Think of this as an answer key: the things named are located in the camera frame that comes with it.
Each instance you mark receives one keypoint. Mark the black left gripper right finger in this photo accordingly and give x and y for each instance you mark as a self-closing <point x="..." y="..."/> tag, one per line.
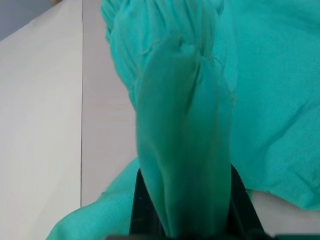
<point x="242" y="212"/>

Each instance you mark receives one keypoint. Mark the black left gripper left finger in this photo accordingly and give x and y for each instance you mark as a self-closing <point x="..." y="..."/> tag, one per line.
<point x="141" y="215"/>

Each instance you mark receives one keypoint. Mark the teal green cloth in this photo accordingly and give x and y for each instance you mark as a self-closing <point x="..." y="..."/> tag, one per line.
<point x="262" y="75"/>

